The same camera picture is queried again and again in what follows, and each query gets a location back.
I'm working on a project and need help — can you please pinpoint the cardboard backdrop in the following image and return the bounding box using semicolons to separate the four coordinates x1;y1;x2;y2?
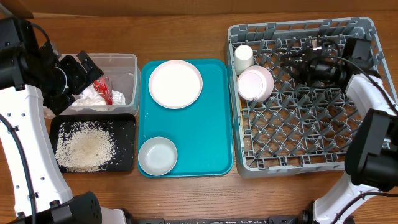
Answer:
1;0;397;19

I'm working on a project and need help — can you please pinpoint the red snack wrapper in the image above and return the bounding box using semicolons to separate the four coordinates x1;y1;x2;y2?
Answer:
93;77;113;105

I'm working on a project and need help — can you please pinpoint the white napkin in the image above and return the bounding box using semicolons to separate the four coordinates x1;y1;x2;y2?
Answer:
72;86;126;106

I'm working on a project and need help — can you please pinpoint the cream paper cup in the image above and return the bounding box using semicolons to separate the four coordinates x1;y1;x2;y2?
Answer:
234;45;254;75

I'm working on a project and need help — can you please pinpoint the pink plate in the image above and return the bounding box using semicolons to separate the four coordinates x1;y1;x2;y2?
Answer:
148;60;203;110

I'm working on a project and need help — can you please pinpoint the pile of rice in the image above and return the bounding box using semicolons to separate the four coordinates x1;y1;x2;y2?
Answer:
55;121;118;172

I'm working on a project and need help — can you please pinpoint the black plastic tray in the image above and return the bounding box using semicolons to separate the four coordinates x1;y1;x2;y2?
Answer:
49;114;136;173

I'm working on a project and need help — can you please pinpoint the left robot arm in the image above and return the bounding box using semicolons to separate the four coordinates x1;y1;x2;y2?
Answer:
1;17;134;223

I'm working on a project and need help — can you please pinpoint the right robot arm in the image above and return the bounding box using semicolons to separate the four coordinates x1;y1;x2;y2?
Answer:
280;37;397;223

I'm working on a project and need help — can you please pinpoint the clear plastic bin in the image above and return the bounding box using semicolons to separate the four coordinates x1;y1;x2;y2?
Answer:
62;53;141;115

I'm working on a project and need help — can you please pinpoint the pink small bowl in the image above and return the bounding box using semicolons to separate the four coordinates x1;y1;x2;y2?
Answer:
238;65;274;102

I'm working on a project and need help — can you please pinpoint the grey dishwasher rack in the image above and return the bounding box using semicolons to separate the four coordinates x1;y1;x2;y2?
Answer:
226;17;397;178

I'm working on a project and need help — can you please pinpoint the teal serving tray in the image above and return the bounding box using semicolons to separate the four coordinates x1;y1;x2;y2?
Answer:
137;59;234;177

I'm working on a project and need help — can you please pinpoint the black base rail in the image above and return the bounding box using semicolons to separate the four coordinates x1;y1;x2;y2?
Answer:
130;215;355;224

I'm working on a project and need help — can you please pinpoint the grey bowl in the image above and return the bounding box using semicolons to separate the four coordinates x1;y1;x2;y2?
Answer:
138;137;178;176

